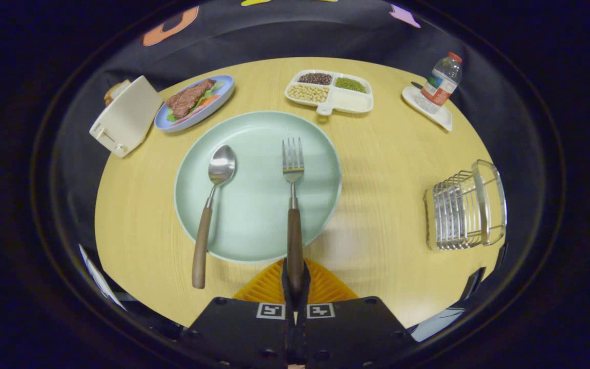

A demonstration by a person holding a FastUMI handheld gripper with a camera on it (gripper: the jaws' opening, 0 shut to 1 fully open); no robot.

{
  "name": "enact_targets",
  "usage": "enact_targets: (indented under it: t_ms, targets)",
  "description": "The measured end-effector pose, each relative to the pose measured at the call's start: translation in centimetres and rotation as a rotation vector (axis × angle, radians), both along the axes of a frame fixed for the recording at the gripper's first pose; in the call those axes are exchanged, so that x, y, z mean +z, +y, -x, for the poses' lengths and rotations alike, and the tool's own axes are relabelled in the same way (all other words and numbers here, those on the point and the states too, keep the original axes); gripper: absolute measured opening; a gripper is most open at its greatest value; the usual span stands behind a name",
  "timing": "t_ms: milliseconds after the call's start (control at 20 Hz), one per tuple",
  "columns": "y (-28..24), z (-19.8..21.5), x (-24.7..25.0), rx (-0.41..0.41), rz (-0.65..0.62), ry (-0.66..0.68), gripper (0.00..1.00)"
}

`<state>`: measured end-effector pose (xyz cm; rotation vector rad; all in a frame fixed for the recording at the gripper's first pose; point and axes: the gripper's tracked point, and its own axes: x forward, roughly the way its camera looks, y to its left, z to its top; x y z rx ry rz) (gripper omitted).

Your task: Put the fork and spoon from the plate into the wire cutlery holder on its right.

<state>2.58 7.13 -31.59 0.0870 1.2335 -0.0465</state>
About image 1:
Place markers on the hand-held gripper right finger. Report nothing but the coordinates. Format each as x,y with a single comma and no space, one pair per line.
351,333

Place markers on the cream toaster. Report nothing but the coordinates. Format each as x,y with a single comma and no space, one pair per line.
126,118

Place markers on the toasted bread slice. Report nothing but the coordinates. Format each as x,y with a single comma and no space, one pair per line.
114,91

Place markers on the clear bottle with red cap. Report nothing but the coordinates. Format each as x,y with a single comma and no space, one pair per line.
441,82

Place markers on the white divided dish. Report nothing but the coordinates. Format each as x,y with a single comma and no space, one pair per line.
351,101

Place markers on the brown steak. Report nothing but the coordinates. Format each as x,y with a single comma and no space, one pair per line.
187,98

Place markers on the pile of brown beans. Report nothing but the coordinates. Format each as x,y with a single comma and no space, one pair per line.
315,78

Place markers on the black backdrop cloth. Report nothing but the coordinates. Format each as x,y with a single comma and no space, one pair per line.
254,41

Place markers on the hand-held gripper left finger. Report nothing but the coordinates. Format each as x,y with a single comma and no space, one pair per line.
244,333

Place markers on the black table clamp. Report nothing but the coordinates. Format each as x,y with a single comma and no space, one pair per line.
501,254
471,284

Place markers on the light green plate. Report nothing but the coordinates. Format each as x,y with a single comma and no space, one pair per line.
254,205

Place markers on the pile of green beans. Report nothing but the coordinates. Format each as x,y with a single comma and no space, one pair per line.
350,84

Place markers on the blue oval plate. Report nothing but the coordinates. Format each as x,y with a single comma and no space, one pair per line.
218,102

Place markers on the white square coaster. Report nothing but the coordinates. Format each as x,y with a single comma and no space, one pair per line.
441,119

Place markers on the pile of yellow soybeans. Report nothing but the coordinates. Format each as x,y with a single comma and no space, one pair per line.
308,93

